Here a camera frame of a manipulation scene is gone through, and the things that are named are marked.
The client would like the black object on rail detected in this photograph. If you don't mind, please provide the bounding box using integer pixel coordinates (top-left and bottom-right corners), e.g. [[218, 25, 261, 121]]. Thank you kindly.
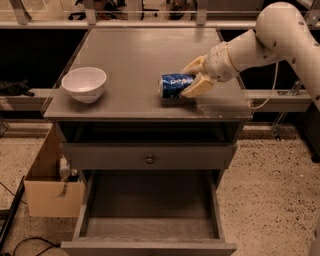
[[0, 80, 35, 97]]

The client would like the grey wooden drawer cabinet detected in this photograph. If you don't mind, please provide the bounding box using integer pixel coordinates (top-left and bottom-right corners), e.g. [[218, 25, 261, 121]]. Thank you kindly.
[[43, 27, 253, 188]]

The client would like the cardboard box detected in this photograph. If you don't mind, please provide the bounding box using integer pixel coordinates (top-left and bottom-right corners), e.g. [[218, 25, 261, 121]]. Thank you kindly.
[[24, 128, 85, 218]]

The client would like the plastic bottle in box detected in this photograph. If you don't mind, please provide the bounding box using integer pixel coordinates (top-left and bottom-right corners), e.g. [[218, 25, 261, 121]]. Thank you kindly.
[[59, 157, 71, 178]]

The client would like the black flat bar on floor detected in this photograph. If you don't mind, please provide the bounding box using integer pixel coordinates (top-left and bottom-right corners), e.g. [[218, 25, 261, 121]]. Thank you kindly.
[[0, 178, 25, 251]]

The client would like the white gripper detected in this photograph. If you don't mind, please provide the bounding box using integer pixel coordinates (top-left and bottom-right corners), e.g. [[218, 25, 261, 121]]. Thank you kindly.
[[180, 42, 239, 98]]

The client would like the closed grey top drawer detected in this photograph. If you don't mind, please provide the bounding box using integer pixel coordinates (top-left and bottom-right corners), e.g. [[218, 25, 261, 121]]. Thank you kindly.
[[60, 143, 237, 170]]

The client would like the white cable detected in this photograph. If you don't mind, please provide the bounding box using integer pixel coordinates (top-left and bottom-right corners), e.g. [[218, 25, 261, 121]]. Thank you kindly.
[[249, 61, 279, 112]]

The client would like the round metal drawer knob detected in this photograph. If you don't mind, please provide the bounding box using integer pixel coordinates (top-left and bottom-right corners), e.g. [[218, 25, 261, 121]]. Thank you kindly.
[[146, 155, 155, 164]]

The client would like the black floor cable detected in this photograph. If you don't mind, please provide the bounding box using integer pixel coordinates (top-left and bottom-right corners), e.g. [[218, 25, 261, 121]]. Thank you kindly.
[[11, 236, 61, 256]]

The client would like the white ceramic bowl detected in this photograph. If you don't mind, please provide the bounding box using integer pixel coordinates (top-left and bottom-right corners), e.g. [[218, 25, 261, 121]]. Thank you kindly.
[[61, 67, 107, 103]]

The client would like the blue pepsi can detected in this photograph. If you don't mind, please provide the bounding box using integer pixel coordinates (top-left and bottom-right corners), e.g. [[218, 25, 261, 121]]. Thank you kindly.
[[159, 74, 195, 99]]

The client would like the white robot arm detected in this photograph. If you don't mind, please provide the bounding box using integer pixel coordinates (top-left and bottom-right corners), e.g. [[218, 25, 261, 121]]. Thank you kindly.
[[183, 2, 320, 256]]

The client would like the open grey middle drawer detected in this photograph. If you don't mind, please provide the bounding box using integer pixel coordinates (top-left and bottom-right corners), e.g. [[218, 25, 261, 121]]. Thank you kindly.
[[61, 170, 236, 256]]

